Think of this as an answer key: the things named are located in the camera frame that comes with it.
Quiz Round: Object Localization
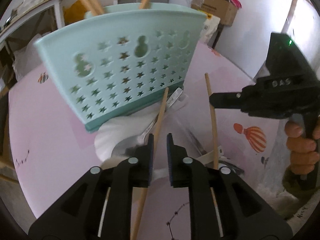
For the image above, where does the white green rice bag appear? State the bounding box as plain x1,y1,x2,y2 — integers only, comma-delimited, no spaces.
200,15,221,44

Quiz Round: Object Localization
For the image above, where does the white ceramic spoon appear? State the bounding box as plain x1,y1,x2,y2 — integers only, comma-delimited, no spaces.
94,93,190,181

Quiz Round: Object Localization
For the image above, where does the white plastic sack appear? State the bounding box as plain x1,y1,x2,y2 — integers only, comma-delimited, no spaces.
12,34,42,81

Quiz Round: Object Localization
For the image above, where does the yellow plastic bag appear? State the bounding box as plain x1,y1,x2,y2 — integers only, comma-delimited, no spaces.
63,0,87,25

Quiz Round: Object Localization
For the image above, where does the mint green utensil basket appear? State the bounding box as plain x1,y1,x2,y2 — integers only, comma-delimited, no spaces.
34,3,207,132

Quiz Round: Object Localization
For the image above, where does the cardboard box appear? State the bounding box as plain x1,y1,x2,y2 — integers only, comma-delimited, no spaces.
191,0,239,27

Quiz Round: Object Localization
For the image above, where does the white plastic spoon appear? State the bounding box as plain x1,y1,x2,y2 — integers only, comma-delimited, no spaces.
197,146,224,165

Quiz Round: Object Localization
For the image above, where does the white metal side table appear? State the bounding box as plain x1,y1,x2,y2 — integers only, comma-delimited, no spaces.
0,0,66,55

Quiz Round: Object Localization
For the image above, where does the person right hand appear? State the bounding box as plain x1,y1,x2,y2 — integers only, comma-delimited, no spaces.
285,120,319,175

